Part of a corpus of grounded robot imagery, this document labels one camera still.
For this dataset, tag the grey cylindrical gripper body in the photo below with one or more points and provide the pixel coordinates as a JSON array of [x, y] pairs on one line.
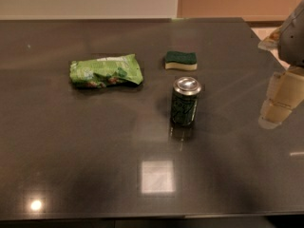
[[293, 45]]

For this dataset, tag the green soda can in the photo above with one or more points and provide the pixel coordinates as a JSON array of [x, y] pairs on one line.
[[185, 96]]

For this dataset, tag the green and yellow sponge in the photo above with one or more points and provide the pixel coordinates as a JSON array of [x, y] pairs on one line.
[[181, 60]]

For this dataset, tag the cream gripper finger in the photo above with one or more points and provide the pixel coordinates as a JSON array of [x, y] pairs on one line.
[[285, 93], [271, 41]]

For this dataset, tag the green rice chip bag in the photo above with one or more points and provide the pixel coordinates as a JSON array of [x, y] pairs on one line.
[[107, 71]]

